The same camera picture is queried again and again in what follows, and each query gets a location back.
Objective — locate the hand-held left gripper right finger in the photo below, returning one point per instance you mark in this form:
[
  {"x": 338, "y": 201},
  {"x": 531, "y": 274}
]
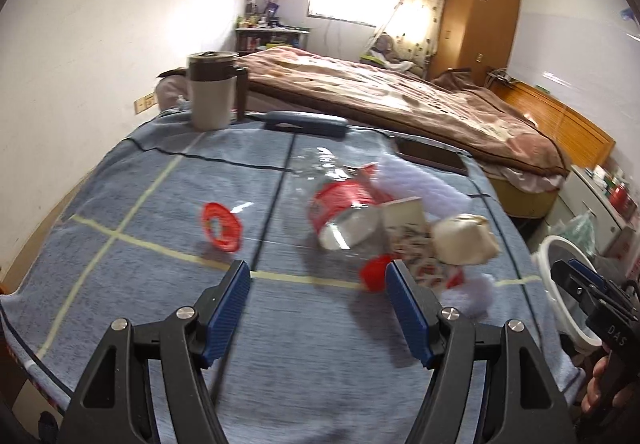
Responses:
[{"x": 405, "y": 309}]

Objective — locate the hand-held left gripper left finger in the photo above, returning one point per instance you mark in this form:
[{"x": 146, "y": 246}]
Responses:
[{"x": 230, "y": 309}]

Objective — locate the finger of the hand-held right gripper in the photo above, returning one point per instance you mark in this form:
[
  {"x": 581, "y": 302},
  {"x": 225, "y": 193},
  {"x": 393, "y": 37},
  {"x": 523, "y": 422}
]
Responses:
[
  {"x": 570, "y": 276},
  {"x": 587, "y": 270}
]

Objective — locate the white round waste bin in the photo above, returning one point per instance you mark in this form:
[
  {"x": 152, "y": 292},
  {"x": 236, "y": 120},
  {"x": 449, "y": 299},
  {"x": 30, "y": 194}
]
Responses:
[{"x": 550, "y": 254}]

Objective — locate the red bottle cap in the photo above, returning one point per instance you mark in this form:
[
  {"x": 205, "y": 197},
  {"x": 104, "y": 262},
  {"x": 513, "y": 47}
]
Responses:
[{"x": 372, "y": 274}]

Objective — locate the clear zip bag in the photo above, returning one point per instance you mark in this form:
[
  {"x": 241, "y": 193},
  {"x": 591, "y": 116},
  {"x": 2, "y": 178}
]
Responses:
[{"x": 477, "y": 296}]

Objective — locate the printed paper packet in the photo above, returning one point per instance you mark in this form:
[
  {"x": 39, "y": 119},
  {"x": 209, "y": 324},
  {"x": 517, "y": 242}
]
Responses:
[{"x": 407, "y": 224}]

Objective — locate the beige paper ball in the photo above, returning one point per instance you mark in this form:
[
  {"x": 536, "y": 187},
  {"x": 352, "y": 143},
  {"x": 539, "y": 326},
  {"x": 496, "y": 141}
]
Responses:
[{"x": 465, "y": 241}]

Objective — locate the clear plastic bottle red label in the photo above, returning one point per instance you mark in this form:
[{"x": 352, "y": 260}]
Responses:
[{"x": 345, "y": 201}]

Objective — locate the person's right hand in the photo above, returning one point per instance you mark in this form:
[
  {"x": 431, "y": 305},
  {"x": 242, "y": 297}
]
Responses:
[{"x": 595, "y": 386}]

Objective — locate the green printed plastic bag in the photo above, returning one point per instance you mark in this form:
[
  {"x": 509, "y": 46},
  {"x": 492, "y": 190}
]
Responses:
[{"x": 580, "y": 229}]

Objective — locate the white nightstand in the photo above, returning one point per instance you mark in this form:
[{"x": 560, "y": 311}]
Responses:
[{"x": 595, "y": 209}]

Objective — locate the red jar on cabinet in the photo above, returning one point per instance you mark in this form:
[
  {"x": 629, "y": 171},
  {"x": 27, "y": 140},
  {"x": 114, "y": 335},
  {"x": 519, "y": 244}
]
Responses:
[{"x": 620, "y": 199}]

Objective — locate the blue checked tablecloth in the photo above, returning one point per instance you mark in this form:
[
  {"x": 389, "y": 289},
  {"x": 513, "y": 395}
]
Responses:
[{"x": 310, "y": 349}]

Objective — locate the bed with yellow mattress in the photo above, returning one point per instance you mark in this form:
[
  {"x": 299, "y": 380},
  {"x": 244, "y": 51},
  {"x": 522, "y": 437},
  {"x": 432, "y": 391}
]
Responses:
[{"x": 520, "y": 196}]

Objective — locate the wooden headboard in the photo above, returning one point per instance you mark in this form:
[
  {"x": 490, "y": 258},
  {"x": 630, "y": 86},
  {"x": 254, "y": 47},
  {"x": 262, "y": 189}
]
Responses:
[{"x": 560, "y": 119}]

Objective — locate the black smartphone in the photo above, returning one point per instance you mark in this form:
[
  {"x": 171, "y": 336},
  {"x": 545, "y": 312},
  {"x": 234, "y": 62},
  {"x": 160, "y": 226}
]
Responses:
[{"x": 430, "y": 155}]

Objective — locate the dark blue glasses case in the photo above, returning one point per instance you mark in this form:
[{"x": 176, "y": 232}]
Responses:
[{"x": 310, "y": 123}]

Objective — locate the beige thermos mug brown lid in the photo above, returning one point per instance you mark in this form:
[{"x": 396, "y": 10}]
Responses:
[{"x": 212, "y": 99}]

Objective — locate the bed with brown blanket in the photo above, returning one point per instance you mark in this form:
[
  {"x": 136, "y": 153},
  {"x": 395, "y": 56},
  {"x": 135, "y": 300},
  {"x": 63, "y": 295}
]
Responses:
[{"x": 375, "y": 94}]

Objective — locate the brown teddy bear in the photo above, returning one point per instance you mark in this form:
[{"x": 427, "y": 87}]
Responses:
[{"x": 385, "y": 47}]

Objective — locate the wooden wardrobe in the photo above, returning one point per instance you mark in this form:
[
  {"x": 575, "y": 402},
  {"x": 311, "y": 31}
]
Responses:
[{"x": 475, "y": 14}]

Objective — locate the cluttered side table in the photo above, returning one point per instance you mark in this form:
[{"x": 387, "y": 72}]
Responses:
[{"x": 270, "y": 32}]

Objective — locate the wall socket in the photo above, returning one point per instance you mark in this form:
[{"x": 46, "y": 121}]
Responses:
[{"x": 145, "y": 103}]

